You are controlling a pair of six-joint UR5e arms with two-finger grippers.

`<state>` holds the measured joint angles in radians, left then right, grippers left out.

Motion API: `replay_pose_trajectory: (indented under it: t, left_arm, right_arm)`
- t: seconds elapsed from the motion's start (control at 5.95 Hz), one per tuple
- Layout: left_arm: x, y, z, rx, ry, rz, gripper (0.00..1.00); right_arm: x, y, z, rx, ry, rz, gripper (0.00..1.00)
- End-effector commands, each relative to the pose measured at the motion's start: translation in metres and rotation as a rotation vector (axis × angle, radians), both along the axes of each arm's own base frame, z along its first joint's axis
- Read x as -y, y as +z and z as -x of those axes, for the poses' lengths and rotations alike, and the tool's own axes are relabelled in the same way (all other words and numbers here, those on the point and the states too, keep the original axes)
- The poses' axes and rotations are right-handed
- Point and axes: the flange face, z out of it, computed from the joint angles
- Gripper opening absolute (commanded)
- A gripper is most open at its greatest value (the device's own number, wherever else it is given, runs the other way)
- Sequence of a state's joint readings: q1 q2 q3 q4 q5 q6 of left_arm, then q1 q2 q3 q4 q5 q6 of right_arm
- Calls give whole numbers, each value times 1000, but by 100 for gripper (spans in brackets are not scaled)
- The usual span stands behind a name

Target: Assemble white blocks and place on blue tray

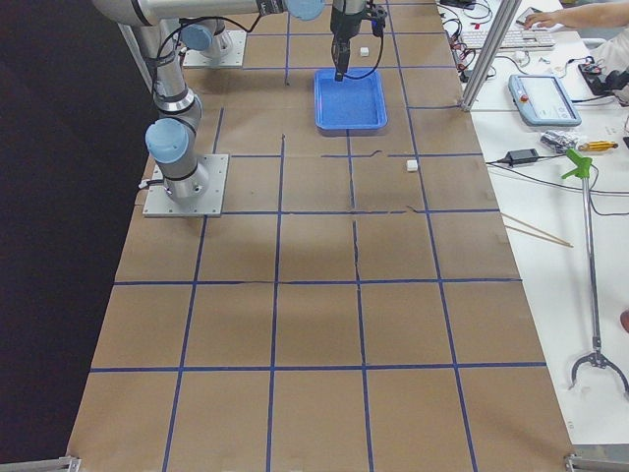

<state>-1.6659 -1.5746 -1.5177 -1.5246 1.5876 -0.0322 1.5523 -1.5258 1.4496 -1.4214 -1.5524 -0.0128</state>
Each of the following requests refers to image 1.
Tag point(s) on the aluminium frame post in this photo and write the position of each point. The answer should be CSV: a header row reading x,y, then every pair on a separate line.
x,y
501,24

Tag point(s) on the green handled reacher grabber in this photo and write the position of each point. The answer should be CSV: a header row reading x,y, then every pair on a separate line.
x,y
581,170

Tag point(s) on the blue teach pendant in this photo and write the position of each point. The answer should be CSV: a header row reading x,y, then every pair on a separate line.
x,y
543,101

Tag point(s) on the person hand at keyboard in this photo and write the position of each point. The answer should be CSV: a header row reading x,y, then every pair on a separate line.
x,y
543,20

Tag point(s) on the blue plastic tray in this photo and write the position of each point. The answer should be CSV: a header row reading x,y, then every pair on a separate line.
x,y
350,105

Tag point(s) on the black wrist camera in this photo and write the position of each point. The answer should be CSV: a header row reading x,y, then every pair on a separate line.
x,y
378,16

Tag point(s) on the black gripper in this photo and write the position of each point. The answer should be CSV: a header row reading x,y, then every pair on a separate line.
x,y
342,26

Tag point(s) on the black power adapter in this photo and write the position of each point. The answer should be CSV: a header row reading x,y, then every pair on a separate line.
x,y
521,156

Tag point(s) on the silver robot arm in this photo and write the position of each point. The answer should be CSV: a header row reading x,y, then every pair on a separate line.
x,y
208,37
171,139

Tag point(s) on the white keyboard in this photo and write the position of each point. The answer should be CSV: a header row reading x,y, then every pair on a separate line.
x,y
530,39

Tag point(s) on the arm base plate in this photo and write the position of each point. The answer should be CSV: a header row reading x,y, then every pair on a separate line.
x,y
234,59
202,194

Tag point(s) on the brown paper table cover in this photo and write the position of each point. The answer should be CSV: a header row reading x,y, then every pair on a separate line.
x,y
342,314

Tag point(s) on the yellow tool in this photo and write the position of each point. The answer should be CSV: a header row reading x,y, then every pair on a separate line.
x,y
597,146

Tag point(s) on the wooden chopsticks pair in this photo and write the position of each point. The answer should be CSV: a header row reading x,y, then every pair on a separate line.
x,y
523,227

